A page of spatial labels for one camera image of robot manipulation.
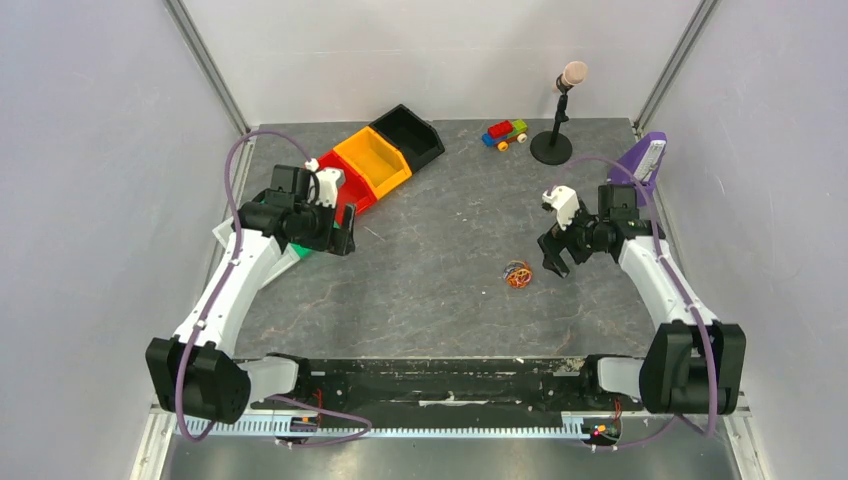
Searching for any red bin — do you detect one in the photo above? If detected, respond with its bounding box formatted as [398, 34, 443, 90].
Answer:
[318, 149, 378, 224]

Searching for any green bin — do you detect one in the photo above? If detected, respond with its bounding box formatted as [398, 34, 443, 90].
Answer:
[242, 189, 351, 258]

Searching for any purple cable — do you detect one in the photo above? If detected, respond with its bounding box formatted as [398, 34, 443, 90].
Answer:
[173, 129, 374, 449]
[553, 156, 721, 453]

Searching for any purple metronome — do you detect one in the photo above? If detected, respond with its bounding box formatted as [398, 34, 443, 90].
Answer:
[617, 131, 668, 208]

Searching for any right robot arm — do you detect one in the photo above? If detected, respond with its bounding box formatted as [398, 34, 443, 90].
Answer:
[537, 184, 747, 416]

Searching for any black bin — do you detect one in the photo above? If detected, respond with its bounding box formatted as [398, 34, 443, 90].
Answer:
[369, 104, 445, 174]

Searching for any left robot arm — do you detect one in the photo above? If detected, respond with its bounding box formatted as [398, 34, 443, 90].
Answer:
[145, 163, 356, 424]

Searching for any yellow bin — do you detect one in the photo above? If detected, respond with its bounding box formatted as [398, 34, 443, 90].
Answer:
[333, 126, 412, 200]

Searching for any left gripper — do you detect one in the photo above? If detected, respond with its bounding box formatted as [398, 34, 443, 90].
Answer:
[289, 194, 355, 255]

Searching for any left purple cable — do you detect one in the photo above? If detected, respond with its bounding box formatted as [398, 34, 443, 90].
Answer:
[173, 129, 374, 449]

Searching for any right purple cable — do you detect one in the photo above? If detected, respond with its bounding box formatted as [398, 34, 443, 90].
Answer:
[553, 156, 721, 453]

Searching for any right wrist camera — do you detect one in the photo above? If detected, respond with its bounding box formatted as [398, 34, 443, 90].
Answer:
[542, 185, 580, 231]

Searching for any white bin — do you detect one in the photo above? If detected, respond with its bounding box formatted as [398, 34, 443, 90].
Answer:
[212, 217, 305, 289]

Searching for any slotted cable duct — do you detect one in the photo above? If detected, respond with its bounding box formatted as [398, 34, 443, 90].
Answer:
[209, 415, 591, 440]

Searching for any toy brick car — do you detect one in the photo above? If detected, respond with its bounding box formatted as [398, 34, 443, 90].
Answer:
[481, 119, 528, 152]

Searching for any microphone on stand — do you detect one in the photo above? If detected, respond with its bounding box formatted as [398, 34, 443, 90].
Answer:
[530, 61, 588, 166]

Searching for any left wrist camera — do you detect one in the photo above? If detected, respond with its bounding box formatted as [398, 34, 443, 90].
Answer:
[304, 158, 345, 208]

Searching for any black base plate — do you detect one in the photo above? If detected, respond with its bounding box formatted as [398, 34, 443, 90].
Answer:
[288, 356, 643, 429]

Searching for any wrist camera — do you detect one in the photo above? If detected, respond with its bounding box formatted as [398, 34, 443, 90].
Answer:
[304, 158, 345, 208]
[542, 185, 580, 231]

